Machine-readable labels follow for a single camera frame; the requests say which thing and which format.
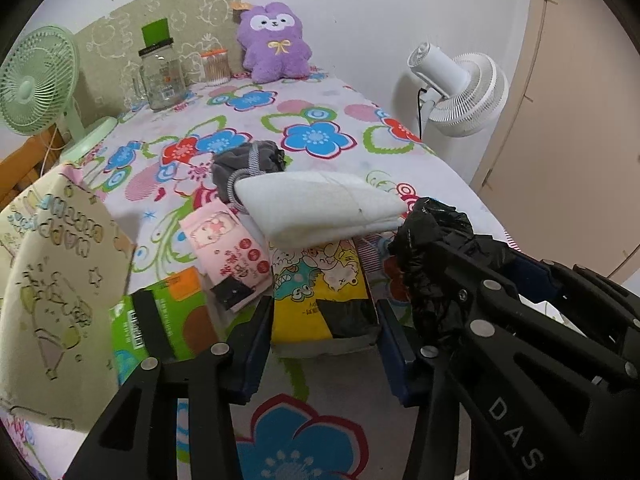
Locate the yellow cartoon tissue pack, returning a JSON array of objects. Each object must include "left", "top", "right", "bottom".
[{"left": 269, "top": 240, "right": 380, "bottom": 359}]

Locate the white folded towel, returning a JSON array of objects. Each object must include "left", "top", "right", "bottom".
[{"left": 234, "top": 171, "right": 407, "bottom": 249}]

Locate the beige door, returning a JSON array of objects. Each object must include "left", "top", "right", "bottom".
[{"left": 472, "top": 0, "right": 639, "bottom": 282}]

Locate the cotton swab jar orange lid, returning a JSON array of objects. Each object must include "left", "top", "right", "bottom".
[{"left": 200, "top": 49, "right": 232, "bottom": 84}]

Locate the green tissue pack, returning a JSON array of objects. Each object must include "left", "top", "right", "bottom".
[{"left": 110, "top": 266, "right": 219, "bottom": 385}]

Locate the wooden bed headboard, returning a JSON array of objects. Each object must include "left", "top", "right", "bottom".
[{"left": 0, "top": 126, "right": 65, "bottom": 208}]

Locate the glass jar green lid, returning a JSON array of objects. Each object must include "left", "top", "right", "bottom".
[{"left": 138, "top": 18, "right": 186, "bottom": 112}]

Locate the green desk fan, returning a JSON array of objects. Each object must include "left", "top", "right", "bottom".
[{"left": 1, "top": 25, "right": 117, "bottom": 162}]

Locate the white standing fan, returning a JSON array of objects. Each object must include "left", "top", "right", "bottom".
[{"left": 407, "top": 41, "right": 510, "bottom": 139}]

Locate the floral tablecloth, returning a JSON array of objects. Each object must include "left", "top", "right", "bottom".
[{"left": 0, "top": 64, "right": 522, "bottom": 480}]

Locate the purple plush bunny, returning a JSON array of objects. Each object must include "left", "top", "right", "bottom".
[{"left": 236, "top": 2, "right": 312, "bottom": 84}]

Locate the yellow fabric storage box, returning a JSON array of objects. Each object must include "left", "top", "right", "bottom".
[{"left": 1, "top": 164, "right": 134, "bottom": 432}]

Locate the pink wet wipes pack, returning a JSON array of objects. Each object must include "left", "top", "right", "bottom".
[{"left": 180, "top": 200, "right": 272, "bottom": 312}]

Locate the green patterned board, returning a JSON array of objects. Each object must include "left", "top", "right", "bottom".
[{"left": 71, "top": 0, "right": 244, "bottom": 129}]

